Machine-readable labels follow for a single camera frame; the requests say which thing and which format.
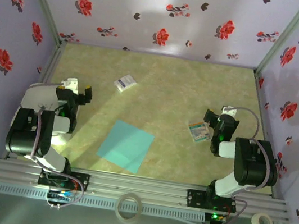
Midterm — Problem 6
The white tape roll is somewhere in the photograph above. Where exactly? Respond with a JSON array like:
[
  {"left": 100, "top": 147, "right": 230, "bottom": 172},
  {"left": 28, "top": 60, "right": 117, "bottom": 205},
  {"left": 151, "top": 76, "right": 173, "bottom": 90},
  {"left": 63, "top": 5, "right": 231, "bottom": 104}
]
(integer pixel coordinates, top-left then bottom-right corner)
[{"left": 250, "top": 211, "right": 275, "bottom": 224}]

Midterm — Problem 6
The left arm grey cable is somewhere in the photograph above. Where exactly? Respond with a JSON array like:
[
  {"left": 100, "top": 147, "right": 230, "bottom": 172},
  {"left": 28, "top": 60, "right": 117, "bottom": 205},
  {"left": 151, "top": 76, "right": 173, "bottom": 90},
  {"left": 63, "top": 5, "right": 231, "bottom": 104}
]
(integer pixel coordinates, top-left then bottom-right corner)
[{"left": 11, "top": 79, "right": 101, "bottom": 212}]

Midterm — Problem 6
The aluminium mounting rail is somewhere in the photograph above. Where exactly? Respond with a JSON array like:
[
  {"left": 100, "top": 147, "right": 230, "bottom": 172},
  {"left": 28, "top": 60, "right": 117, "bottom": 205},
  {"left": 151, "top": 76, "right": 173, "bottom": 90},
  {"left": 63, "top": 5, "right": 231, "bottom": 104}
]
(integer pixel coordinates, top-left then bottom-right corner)
[{"left": 0, "top": 154, "right": 294, "bottom": 224}]

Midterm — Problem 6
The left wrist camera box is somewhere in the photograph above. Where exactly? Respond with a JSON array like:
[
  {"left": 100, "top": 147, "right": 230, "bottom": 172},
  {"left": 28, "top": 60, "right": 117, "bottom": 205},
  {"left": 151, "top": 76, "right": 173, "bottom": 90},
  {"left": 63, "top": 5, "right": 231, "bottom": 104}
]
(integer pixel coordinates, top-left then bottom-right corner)
[{"left": 61, "top": 76, "right": 81, "bottom": 95}]

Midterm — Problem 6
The teal paper sheet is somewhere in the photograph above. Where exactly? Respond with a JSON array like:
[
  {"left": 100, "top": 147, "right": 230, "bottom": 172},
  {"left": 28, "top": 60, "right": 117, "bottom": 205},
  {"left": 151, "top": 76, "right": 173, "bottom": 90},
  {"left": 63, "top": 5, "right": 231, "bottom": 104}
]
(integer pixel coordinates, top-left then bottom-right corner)
[{"left": 94, "top": 117, "right": 157, "bottom": 176}]

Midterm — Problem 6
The orange teal printed packet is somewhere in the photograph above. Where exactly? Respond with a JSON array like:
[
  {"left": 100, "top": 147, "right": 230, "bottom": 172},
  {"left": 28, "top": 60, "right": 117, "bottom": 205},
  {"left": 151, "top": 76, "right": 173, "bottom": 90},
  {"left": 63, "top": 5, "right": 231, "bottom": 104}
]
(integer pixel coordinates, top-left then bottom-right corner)
[{"left": 186, "top": 120, "right": 212, "bottom": 145}]

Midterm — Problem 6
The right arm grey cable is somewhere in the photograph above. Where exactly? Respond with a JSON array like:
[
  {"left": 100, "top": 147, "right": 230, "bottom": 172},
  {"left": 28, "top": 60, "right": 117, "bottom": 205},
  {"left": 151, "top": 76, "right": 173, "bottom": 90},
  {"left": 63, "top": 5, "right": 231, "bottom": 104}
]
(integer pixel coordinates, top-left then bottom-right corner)
[{"left": 180, "top": 100, "right": 288, "bottom": 224}]

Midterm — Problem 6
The small electronics board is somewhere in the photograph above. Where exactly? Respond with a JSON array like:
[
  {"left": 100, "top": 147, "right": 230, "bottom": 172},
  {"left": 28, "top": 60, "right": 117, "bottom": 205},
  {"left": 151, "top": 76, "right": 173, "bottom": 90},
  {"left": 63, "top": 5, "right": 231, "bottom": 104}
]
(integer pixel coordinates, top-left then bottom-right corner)
[
  {"left": 47, "top": 186, "right": 74, "bottom": 203},
  {"left": 204, "top": 211, "right": 228, "bottom": 224}
]

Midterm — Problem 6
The small white blue box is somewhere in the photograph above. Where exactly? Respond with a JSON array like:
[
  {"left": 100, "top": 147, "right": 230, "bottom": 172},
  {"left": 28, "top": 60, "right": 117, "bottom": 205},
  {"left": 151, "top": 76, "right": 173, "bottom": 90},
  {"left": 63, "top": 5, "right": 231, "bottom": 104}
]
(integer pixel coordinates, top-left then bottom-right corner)
[{"left": 112, "top": 71, "right": 139, "bottom": 96}]

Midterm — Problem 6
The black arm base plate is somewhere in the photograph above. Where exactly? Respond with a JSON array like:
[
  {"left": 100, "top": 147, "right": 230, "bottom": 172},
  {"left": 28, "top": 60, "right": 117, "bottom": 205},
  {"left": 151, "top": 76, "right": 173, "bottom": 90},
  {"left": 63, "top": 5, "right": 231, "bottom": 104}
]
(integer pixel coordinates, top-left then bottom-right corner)
[
  {"left": 185, "top": 188, "right": 238, "bottom": 214},
  {"left": 37, "top": 166, "right": 91, "bottom": 193}
]

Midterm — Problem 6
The clear tape ring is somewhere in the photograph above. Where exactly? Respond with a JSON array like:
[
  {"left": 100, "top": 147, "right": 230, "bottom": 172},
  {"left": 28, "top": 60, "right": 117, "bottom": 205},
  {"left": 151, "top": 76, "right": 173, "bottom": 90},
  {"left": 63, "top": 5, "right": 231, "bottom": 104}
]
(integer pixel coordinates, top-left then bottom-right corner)
[{"left": 113, "top": 190, "right": 146, "bottom": 224}]

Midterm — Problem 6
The white plastic container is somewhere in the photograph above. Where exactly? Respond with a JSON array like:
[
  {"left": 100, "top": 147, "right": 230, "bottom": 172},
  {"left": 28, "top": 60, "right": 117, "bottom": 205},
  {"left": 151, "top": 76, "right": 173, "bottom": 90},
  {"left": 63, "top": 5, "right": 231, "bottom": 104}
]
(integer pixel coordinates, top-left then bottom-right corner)
[{"left": 14, "top": 79, "right": 83, "bottom": 150}]

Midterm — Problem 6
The perforated grey cable duct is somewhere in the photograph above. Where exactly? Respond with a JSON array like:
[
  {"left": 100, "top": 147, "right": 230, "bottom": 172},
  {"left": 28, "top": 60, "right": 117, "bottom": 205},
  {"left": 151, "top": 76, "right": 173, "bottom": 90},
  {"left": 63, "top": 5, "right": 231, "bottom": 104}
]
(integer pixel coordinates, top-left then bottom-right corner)
[{"left": 0, "top": 180, "right": 207, "bottom": 224}]

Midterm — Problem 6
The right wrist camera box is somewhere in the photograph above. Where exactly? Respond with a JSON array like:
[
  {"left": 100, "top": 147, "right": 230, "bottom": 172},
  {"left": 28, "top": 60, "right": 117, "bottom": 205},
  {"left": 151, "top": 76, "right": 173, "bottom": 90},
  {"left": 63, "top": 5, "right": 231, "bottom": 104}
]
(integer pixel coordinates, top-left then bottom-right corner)
[{"left": 221, "top": 105, "right": 238, "bottom": 118}]

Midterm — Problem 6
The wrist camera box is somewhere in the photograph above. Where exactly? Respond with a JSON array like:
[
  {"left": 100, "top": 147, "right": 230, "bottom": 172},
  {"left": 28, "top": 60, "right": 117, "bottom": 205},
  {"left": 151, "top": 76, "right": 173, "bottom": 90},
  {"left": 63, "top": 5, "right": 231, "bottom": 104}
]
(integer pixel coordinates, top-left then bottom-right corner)
[
  {"left": 221, "top": 105, "right": 238, "bottom": 118},
  {"left": 61, "top": 76, "right": 81, "bottom": 95}
]

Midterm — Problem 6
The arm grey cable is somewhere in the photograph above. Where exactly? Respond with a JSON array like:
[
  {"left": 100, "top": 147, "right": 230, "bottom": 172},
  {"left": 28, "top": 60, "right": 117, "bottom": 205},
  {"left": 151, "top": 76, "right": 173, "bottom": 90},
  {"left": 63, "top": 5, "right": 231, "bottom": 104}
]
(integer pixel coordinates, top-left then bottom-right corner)
[
  {"left": 180, "top": 100, "right": 288, "bottom": 224},
  {"left": 11, "top": 79, "right": 101, "bottom": 212}
]

